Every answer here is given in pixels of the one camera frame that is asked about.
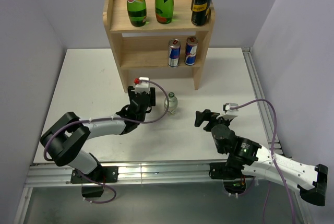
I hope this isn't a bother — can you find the clear Chang bottle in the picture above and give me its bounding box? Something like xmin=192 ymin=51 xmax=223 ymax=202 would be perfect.
xmin=164 ymin=92 xmax=178 ymax=115

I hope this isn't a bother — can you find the Red Bull can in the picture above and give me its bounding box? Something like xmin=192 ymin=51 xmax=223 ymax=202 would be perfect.
xmin=168 ymin=39 xmax=181 ymax=67
xmin=185 ymin=36 xmax=198 ymax=66

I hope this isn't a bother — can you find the green glass bottle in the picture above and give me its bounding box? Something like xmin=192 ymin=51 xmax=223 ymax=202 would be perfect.
xmin=127 ymin=0 xmax=147 ymax=27
xmin=155 ymin=0 xmax=174 ymax=24

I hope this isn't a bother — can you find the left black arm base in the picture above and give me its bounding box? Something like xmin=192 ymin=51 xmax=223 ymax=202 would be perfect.
xmin=70 ymin=165 xmax=118 ymax=199

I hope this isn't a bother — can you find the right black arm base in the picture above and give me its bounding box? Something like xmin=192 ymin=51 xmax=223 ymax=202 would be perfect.
xmin=208 ymin=162 xmax=256 ymax=198

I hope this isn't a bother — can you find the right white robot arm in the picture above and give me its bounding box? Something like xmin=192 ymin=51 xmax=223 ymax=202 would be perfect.
xmin=194 ymin=109 xmax=328 ymax=206

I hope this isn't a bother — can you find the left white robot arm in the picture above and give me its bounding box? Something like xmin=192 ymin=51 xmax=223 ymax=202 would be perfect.
xmin=40 ymin=85 xmax=156 ymax=182

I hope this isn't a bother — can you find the wooden two-tier shelf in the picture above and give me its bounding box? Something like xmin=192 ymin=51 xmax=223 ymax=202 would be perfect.
xmin=103 ymin=0 xmax=216 ymax=91

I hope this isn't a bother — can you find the front black yellow can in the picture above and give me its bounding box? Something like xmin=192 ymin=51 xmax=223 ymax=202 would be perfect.
xmin=191 ymin=0 xmax=211 ymax=26

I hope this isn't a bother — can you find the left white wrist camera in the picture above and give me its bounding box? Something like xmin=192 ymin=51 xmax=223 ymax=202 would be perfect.
xmin=134 ymin=77 xmax=150 ymax=94

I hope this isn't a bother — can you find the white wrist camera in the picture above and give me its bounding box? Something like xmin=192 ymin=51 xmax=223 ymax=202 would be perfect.
xmin=134 ymin=77 xmax=150 ymax=94
xmin=216 ymin=103 xmax=238 ymax=121

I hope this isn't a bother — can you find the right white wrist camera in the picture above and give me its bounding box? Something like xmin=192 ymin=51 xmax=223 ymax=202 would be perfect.
xmin=216 ymin=103 xmax=238 ymax=121

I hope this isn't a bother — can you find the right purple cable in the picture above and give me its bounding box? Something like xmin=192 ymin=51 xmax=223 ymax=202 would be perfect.
xmin=231 ymin=99 xmax=298 ymax=224

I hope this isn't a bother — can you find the purple cable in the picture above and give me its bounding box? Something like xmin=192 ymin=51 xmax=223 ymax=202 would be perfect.
xmin=43 ymin=79 xmax=170 ymax=204
xmin=231 ymin=99 xmax=298 ymax=224

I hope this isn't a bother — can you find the right aluminium rail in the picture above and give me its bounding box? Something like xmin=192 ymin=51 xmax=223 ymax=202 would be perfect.
xmin=241 ymin=47 xmax=284 ymax=149

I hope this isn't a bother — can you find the aluminium rail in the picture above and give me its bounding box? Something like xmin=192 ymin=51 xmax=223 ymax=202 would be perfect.
xmin=241 ymin=47 xmax=284 ymax=149
xmin=25 ymin=160 xmax=261 ymax=188

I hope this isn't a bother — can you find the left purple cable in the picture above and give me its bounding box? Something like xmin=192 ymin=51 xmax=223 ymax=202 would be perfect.
xmin=43 ymin=79 xmax=170 ymax=204

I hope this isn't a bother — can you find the front aluminium rail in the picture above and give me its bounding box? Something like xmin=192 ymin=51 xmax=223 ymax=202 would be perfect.
xmin=25 ymin=160 xmax=261 ymax=188

